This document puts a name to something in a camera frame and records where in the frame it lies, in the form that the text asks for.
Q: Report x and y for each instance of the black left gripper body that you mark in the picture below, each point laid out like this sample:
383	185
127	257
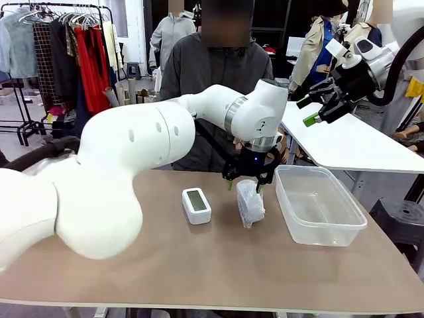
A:
256	160

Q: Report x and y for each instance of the person's left hand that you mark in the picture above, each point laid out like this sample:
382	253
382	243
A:
239	145

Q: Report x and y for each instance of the person in grey jacket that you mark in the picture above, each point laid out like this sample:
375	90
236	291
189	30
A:
198	73

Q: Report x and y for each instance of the white unwrapped digital clock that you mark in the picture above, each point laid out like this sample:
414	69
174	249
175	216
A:
198	215

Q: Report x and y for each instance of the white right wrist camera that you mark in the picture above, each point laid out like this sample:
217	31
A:
338	48

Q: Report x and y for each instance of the cream hanging garment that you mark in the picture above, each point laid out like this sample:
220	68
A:
109	46

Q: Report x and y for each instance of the slanted grey cardboard tube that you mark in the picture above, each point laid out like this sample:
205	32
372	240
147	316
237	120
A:
111	97

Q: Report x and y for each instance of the person in light hoodie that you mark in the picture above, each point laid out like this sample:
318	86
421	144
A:
172	33

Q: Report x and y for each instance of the black plastic stool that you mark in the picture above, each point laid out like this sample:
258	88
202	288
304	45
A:
401	218

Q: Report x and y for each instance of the beige cardboard tube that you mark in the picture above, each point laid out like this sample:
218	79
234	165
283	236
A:
121	94

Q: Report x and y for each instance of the upright grey cardboard tube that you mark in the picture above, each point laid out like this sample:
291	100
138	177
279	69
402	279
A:
132	89

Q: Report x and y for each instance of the light blue hanging jacket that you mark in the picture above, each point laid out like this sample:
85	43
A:
20	46

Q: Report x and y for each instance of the white computer case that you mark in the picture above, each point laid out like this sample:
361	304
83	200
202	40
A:
281	81

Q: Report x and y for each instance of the mannequin in beige coat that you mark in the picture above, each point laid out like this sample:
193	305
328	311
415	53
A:
311	49

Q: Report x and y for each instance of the grey plastic stool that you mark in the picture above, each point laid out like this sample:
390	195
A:
133	69

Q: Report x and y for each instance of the white monitor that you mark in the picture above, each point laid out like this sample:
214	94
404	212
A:
295	46

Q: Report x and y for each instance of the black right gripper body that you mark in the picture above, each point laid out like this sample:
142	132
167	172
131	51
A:
356	79

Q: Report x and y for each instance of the black metal clothes rack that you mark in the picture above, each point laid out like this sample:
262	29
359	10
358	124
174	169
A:
111	49

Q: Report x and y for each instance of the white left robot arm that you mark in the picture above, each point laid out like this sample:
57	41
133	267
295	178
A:
116	149

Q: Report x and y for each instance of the black hanging garment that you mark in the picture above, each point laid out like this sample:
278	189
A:
61	73

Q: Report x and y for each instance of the yellow cloth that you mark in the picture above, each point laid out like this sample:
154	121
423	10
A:
415	86

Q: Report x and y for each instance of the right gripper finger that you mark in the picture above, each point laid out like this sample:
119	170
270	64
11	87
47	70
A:
319	92
336	109

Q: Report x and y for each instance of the checkered hanging garment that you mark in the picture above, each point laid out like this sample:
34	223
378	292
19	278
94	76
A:
43	59

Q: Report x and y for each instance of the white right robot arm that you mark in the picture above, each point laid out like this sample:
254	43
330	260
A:
387	56

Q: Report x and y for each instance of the bubble clock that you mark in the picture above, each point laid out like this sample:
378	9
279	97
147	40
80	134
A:
251	207

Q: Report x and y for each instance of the clear plastic container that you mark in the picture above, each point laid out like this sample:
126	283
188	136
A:
331	236

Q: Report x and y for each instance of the lying mannequin legs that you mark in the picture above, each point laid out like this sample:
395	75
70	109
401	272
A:
409	134

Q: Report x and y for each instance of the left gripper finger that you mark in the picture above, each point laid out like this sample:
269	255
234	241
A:
271	174
233	172

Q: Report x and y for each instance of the white side table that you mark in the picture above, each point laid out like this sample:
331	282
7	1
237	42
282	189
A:
348	145

